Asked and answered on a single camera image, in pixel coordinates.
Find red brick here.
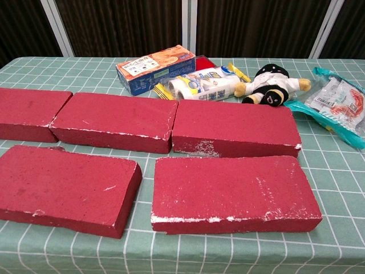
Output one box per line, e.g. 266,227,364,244
150,155,323,235
0,144,143,239
0,87,74,143
172,99,303,159
50,92,179,154

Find yellow snack wrapper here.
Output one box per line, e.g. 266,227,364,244
226,63,252,84
152,82,175,100

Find white roll package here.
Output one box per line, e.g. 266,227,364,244
167,66,242,101

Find orange blue cracker box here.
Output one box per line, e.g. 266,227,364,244
115,45,197,96

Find red packet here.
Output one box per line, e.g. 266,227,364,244
194,55,219,72

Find black white plush doll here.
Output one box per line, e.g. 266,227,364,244
233,63,312,107

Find green checkered tablecloth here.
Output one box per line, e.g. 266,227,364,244
0,56,365,274

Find teal snack package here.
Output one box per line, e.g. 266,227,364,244
283,67,365,149

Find clear package with red print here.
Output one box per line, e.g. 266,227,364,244
304,76,365,134

